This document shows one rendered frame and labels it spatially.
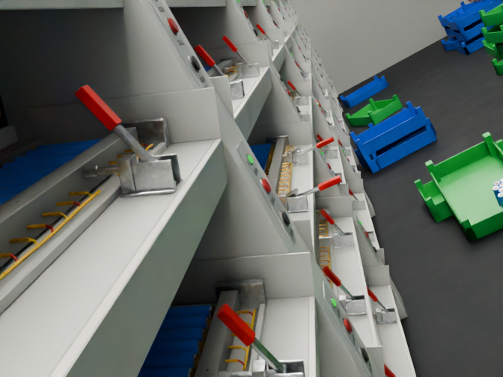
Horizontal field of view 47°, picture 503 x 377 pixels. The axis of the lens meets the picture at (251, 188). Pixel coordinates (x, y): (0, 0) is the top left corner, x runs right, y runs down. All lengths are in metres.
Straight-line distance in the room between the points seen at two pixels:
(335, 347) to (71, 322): 0.43
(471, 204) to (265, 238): 1.19
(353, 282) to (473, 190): 0.81
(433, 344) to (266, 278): 0.77
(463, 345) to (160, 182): 0.98
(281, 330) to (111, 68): 0.30
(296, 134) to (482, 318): 0.56
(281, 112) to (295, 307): 0.73
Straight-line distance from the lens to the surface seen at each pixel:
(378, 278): 1.40
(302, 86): 1.96
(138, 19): 0.57
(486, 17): 3.01
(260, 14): 1.96
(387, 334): 1.22
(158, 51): 0.57
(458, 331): 1.34
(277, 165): 1.04
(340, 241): 1.17
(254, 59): 1.26
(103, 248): 0.33
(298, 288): 0.62
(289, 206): 0.86
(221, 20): 1.26
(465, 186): 1.80
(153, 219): 0.36
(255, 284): 0.60
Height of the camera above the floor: 0.74
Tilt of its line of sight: 13 degrees down
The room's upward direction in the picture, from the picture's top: 31 degrees counter-clockwise
